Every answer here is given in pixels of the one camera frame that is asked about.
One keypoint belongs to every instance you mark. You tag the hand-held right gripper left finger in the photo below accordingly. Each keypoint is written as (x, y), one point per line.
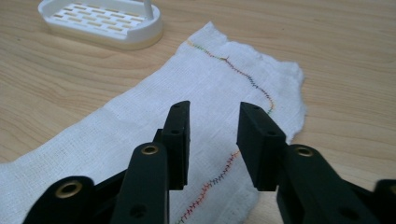
(176, 146)

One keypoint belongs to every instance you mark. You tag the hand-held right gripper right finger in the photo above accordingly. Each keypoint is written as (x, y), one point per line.
(260, 149)

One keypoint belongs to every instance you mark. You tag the white slotted soap dish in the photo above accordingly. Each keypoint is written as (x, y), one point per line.
(106, 21)

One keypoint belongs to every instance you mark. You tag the white cloth with coloured stitching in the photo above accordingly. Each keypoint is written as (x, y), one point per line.
(199, 102)

